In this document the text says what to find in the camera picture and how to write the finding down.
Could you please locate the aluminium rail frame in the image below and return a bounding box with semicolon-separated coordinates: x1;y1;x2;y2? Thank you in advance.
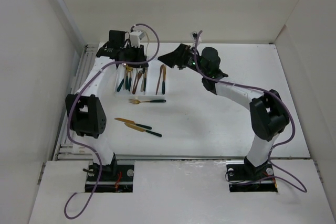
51;44;98;161

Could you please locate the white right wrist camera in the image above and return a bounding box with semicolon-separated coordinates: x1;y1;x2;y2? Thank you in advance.
191;30;203;45

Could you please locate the purple cable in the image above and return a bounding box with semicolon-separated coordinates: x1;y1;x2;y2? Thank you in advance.
64;23;161;220
194;30;308;193

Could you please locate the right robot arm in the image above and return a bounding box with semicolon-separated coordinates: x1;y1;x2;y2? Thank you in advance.
158;44;290;179

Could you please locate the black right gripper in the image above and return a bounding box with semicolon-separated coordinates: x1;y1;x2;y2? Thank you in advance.
158;43;208;76

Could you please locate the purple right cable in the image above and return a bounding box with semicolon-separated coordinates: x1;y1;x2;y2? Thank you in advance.
194;30;308;193

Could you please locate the silver fork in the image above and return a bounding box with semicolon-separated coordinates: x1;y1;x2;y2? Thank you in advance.
140;68;146;92

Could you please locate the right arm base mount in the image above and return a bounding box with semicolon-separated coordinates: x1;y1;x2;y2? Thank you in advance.
225;163;278;193

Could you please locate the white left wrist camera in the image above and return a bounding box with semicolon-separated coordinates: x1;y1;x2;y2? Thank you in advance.
129;30;146;48

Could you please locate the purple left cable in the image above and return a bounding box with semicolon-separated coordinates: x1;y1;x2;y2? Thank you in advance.
64;23;161;220

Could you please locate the white three-compartment cutlery tray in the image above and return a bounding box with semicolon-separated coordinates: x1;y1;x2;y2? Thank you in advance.
114;59;168;100

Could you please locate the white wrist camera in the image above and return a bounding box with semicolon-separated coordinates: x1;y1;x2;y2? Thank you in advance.
129;30;146;48
191;30;203;45

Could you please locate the gold spoon green handle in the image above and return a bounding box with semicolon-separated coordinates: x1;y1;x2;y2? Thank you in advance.
117;71;126;92
125;66;133;91

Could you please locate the rose gold knife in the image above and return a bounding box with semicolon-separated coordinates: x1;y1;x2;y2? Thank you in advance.
155;64;164;95

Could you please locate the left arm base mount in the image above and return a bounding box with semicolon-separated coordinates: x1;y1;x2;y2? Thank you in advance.
83;161;135;193

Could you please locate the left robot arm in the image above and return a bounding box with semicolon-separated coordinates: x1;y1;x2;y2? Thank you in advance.
65;28;148;180

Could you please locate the gold knife green handle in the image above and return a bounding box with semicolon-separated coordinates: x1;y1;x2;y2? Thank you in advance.
162;65;166;95
125;123;162;137
114;118;152;130

